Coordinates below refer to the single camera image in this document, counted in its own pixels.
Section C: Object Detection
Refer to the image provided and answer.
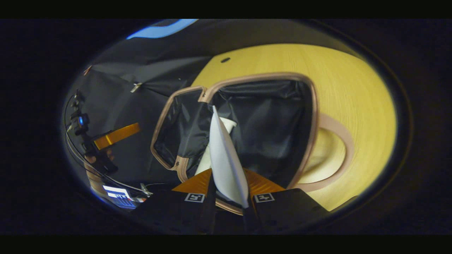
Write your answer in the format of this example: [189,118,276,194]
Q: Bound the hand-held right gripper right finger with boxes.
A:
[242,168,331,235]

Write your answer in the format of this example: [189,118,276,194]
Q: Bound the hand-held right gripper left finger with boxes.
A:
[135,168,217,235]

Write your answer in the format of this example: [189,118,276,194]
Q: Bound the lit display screen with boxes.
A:
[102,185,139,209]

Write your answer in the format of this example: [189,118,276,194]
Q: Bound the black backdrop cloth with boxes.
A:
[65,19,353,198]

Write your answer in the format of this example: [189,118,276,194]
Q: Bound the black cable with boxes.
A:
[64,92,154,196]

